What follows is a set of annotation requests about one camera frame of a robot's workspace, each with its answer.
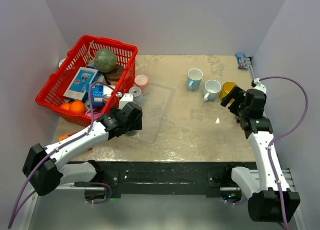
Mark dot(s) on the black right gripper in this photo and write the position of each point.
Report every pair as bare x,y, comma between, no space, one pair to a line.
236,93

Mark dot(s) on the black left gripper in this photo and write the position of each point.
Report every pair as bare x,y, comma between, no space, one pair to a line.
136,125

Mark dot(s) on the yellow mug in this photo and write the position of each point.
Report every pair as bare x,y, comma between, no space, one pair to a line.
226,88

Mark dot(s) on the light grey mug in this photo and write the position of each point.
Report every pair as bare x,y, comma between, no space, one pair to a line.
138,97

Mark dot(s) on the blue white round mug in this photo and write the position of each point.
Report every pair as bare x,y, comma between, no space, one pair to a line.
212,89

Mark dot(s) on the pink mug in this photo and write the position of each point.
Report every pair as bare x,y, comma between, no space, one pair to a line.
143,83

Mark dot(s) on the light blue square mug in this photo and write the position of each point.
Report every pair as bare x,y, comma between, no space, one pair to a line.
194,78

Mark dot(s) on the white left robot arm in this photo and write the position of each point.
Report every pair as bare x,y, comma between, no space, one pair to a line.
48,167

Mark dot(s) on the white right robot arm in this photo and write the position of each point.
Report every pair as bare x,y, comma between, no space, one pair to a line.
270,198

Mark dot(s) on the clear plastic tray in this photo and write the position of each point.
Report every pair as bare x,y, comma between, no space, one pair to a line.
154,114

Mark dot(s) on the blue candy packet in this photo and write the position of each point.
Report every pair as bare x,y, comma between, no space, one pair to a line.
243,61

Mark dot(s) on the purple can silver top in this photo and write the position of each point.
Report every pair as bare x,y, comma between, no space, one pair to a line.
106,98

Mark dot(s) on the pink purple packet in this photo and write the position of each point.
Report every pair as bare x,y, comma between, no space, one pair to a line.
96,113

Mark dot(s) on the brown wooden lid jar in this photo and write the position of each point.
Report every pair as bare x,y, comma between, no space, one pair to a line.
114,75

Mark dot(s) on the orange fruit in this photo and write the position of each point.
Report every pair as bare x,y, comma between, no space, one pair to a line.
65,106
77,107

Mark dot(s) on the green netted melon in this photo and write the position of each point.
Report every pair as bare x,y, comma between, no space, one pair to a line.
105,60

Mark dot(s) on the blue razor box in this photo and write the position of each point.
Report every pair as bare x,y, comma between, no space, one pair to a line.
77,89

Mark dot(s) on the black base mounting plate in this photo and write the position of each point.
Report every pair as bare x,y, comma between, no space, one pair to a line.
161,178

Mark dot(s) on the red plastic shopping basket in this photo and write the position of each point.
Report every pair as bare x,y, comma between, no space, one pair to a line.
52,94

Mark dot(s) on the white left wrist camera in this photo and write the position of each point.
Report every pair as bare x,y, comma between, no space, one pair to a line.
124,99

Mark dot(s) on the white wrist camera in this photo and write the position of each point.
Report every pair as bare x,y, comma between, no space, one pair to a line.
124,99
256,84

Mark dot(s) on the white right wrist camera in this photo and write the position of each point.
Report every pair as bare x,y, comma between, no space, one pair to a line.
256,84

